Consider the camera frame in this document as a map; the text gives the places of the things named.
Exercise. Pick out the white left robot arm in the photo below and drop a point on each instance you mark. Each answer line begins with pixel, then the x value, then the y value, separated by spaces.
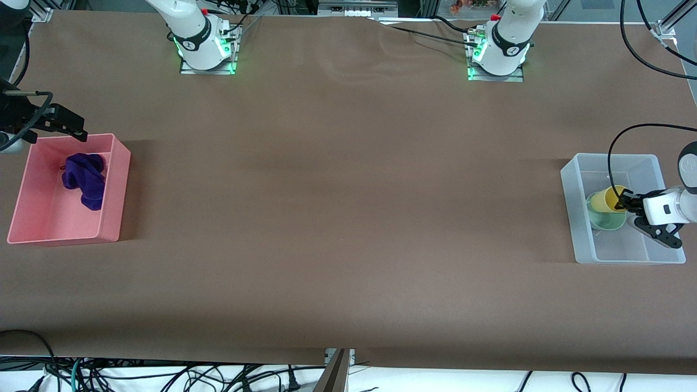
pixel 506 43

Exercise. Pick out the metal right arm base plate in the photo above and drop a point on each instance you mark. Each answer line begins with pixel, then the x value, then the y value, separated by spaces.
pixel 207 71

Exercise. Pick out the aluminium frame profile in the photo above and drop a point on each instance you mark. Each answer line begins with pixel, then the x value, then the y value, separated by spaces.
pixel 42 12
pixel 667 24

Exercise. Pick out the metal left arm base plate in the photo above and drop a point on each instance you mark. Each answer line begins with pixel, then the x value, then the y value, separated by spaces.
pixel 495 78

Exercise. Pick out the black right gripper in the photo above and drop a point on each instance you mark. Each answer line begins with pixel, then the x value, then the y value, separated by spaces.
pixel 12 110

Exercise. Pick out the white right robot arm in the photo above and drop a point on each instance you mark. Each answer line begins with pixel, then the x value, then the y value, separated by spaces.
pixel 196 38

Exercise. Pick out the white power strip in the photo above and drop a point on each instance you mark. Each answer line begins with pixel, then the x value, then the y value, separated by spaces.
pixel 356 10

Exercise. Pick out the mint green bowl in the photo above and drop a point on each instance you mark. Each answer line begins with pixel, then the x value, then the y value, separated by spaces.
pixel 604 220

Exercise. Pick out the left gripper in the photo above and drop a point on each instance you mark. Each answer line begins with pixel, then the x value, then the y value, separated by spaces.
pixel 635 205

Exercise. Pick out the clear plastic storage bin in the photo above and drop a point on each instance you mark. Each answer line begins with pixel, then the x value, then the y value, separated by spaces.
pixel 615 253

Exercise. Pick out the yellow plastic cup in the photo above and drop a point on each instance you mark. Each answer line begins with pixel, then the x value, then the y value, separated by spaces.
pixel 601 200

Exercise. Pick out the grey metal post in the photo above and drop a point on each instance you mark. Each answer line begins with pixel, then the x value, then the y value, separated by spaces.
pixel 335 375

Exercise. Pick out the purple cloth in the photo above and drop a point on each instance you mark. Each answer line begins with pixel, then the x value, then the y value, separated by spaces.
pixel 90 182

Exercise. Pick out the pink plastic bin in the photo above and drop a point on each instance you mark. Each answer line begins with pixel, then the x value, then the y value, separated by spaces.
pixel 49 223

